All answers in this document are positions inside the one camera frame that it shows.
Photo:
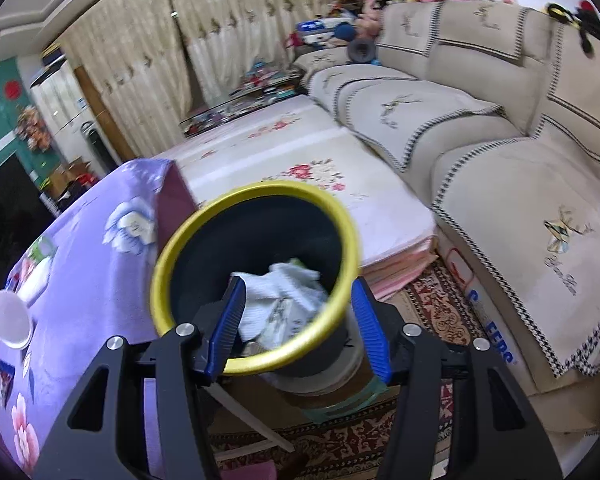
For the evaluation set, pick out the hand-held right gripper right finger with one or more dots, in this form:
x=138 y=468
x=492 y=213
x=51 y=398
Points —
x=367 y=325

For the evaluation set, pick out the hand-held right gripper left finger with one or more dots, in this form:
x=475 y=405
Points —
x=227 y=325

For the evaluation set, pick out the long white carton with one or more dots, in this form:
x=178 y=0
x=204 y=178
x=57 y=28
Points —
x=280 y=322

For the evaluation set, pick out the white foam sheet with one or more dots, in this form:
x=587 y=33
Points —
x=285 y=285

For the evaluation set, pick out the green snack packet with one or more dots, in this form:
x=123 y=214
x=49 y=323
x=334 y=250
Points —
x=296 y=263

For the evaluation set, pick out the yellow-rimmed black bin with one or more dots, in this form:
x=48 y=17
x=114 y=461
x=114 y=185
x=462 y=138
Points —
x=260 y=230

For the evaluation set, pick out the red patterned rug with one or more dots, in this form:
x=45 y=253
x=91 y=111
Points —
x=430 y=310

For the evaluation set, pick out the round white stand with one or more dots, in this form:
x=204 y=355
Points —
x=330 y=377

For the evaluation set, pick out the white blue printed box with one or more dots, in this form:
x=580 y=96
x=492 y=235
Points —
x=480 y=320

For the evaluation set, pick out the white floral covered coffee table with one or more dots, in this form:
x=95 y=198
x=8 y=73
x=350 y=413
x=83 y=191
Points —
x=305 y=150

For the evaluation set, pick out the white paper bowl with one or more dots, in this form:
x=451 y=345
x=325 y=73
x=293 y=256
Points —
x=10 y=317

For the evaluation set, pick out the black tower fan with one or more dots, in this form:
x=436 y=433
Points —
x=92 y=145

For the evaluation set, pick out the beige sofa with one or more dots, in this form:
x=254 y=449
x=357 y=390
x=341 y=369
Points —
x=480 y=125

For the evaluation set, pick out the glass side table with clutter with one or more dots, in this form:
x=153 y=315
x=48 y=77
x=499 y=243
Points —
x=250 y=95

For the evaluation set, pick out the black television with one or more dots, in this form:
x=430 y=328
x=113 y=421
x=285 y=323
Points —
x=5 y=200

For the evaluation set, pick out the dark round cushion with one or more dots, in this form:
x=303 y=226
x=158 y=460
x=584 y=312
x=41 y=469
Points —
x=361 y=51

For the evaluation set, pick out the hanging flower decoration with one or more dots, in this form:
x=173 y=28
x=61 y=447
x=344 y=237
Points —
x=32 y=127

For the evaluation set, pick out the beige curtain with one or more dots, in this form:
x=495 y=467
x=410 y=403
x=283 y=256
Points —
x=130 y=60
x=250 y=15

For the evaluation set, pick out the blue white bag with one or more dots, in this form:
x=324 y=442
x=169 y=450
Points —
x=322 y=29

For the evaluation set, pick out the black yellow plush toy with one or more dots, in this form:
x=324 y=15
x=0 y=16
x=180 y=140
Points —
x=575 y=20

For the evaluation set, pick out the red round wall decoration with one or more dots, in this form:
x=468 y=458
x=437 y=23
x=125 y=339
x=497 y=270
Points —
x=13 y=90

